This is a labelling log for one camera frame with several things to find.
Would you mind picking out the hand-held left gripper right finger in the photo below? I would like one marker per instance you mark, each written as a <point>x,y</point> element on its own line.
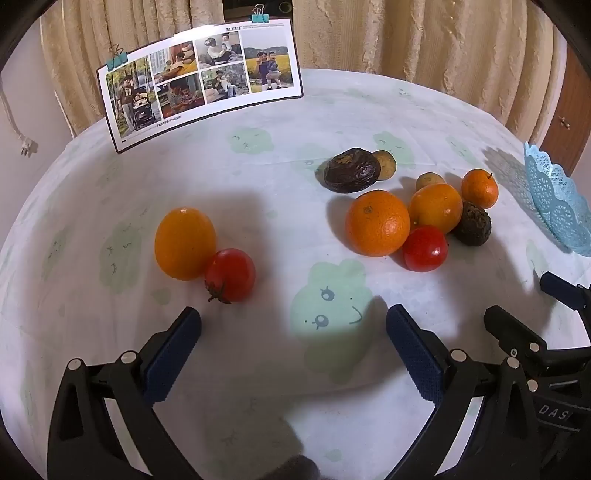
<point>415,355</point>

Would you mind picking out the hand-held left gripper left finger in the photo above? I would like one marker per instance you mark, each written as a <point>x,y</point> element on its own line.
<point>173,357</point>

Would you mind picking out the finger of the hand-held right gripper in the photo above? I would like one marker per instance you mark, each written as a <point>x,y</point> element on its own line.
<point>565,290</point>
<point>510,327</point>

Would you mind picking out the light blue lattice basket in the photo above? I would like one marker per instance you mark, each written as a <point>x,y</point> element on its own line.
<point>554,194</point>

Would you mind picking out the red tomato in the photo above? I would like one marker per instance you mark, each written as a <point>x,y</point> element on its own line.
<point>425,249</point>
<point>231,274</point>

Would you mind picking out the small dark wrinkled passion fruit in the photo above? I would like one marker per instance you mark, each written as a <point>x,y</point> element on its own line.
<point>473,225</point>

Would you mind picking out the oval yellow-orange citrus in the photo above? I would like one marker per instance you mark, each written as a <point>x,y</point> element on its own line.
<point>185,243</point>

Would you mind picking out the small tangerine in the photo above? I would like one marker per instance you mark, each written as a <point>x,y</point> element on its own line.
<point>480,188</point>

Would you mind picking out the large orange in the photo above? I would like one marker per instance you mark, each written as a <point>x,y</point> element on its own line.
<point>377,224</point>

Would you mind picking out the medium smooth orange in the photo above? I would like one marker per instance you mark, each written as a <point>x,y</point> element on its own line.
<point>436,207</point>

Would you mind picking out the small yellow round fruit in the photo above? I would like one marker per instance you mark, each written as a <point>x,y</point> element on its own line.
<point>428,180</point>

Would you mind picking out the small olive round fruit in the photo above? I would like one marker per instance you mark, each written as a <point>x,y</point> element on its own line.
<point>387,165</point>

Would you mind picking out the large dark brown avocado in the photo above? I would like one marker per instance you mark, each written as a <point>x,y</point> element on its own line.
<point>351,170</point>

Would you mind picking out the pale printed tablecloth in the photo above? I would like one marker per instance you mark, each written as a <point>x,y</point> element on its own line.
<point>258,221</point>

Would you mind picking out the metal cabinet knob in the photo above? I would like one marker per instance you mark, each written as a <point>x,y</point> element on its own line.
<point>563,122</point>

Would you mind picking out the wooden cabinet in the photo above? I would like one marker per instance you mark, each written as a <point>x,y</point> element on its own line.
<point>565,92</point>

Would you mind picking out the photo collage board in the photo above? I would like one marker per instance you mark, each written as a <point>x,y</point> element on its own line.
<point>198,83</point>

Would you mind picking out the beige curtain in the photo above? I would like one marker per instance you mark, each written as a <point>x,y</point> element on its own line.
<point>115,27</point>
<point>415,37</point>

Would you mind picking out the teal binder clip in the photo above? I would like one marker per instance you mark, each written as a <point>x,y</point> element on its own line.
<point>116,57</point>
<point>260,14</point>

